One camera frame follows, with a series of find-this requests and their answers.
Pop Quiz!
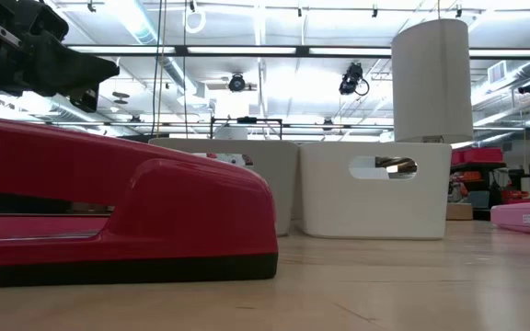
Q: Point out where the red storage bin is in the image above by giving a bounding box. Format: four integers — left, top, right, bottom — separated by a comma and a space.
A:
450, 146, 505, 166

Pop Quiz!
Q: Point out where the black camera gantry frame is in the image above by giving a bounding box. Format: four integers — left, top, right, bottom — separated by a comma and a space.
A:
209, 115, 284, 141

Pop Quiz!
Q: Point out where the black ceiling-hung camera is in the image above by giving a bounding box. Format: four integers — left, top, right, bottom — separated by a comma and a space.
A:
227, 73, 248, 94
338, 62, 371, 97

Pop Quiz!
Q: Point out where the pink stapler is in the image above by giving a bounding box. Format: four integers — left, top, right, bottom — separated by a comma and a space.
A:
490, 200, 530, 234

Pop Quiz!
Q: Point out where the light grey plastic bin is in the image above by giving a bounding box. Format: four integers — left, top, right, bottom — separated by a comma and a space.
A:
148, 137, 300, 237

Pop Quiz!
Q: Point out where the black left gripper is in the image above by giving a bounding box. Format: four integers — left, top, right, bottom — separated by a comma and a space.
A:
0, 0, 121, 114

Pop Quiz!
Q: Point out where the white plastic bin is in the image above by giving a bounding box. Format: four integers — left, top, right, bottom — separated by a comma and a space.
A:
298, 141, 453, 241

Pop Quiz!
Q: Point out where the black shelving rack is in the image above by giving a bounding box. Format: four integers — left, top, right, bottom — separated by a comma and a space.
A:
448, 160, 530, 222

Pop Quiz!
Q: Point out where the white hanging ring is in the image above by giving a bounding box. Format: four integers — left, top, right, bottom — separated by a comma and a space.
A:
183, 7, 207, 35

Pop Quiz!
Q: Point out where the black hanging cable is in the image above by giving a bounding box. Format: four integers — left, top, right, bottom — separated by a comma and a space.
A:
151, 0, 164, 137

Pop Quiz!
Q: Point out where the white table lamp wooden base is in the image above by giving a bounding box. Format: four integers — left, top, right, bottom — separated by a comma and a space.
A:
390, 17, 475, 222

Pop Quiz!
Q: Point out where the red stapler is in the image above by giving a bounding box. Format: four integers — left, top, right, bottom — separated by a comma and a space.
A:
0, 113, 280, 289

